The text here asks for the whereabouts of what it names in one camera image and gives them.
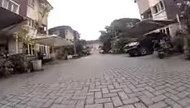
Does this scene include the building with white balcony railing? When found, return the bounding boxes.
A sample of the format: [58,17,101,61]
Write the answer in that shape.
[0,0,60,72]

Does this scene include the grey brick paved road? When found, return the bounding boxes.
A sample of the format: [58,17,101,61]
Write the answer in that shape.
[0,44,190,108]

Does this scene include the white planter pot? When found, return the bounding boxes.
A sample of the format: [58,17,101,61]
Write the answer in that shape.
[30,58,44,72]

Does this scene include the black car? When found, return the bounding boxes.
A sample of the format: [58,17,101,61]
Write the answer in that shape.
[121,31,173,58]

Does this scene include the beige building with balcony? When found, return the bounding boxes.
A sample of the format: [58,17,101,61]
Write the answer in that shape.
[129,0,190,41]

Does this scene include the group of trees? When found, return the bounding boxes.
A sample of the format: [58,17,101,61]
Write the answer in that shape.
[96,21,135,55]

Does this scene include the dark canopy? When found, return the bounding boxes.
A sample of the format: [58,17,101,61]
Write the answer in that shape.
[125,16,178,40]

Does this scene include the grey building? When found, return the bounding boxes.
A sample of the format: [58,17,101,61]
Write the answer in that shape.
[47,23,83,45]

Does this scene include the motorcycle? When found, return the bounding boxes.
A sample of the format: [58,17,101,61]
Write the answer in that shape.
[151,37,172,60]

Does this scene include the pale wall at road end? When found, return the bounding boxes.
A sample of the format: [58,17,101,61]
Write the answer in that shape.
[85,38,104,56]

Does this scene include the green bushes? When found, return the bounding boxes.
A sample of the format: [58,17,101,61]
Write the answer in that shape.
[0,51,36,78]

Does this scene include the pale canopy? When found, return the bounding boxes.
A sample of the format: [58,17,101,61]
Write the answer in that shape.
[32,32,75,51]

